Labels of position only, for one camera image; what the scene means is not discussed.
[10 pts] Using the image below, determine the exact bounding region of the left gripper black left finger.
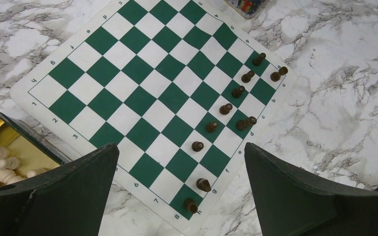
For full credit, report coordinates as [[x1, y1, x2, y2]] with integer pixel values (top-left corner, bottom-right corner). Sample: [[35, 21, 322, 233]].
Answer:
[[0, 143, 120, 236]]

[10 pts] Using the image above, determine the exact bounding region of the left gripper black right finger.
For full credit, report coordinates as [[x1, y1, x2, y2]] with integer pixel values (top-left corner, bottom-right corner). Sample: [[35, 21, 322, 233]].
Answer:
[[244, 143, 378, 236]]

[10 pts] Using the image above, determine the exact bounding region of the dark queen piece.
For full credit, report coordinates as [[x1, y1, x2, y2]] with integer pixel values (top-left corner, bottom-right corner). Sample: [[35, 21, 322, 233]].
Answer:
[[236, 117, 257, 131]]

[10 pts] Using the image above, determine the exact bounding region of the dark rook corner placed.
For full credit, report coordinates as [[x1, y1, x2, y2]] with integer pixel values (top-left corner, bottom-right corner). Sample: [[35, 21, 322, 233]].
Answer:
[[184, 198, 198, 214]]

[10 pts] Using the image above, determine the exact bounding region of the dark pawn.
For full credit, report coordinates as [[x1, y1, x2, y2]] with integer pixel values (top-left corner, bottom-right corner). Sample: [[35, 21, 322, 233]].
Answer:
[[241, 70, 255, 83]]

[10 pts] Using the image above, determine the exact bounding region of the gold tin with white pieces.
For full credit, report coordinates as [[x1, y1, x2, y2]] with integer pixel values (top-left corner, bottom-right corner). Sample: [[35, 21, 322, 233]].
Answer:
[[0, 110, 72, 193]]

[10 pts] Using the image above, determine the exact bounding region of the green white chess board mat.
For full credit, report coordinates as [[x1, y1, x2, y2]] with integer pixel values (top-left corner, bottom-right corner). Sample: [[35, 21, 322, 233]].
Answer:
[[10, 0, 297, 236]]

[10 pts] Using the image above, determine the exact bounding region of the gold tin with dark pieces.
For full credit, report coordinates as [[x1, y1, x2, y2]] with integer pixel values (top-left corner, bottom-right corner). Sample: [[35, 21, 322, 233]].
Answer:
[[224, 0, 269, 20]]

